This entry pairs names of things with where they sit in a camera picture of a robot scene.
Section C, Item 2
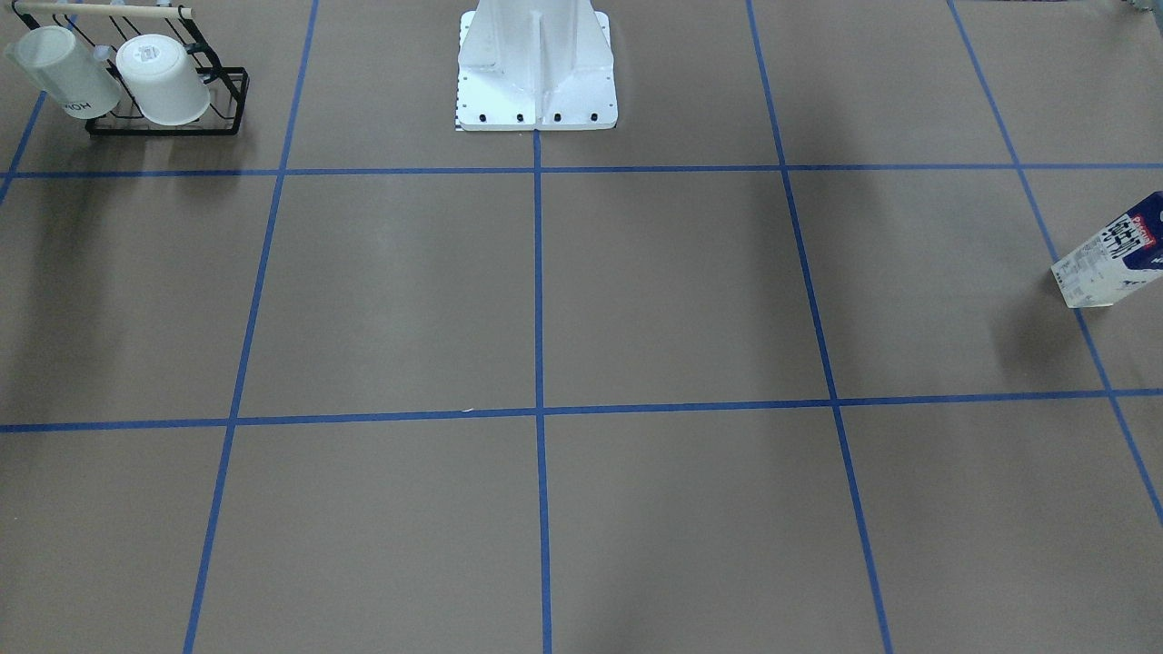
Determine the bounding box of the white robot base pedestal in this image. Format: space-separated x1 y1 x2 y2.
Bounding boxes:
454 1 619 131

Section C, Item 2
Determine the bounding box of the blue white milk carton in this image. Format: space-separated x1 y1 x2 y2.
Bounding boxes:
1050 191 1162 310

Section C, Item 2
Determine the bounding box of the white cup on rack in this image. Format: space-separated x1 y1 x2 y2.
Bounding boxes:
115 34 211 125
3 24 122 120

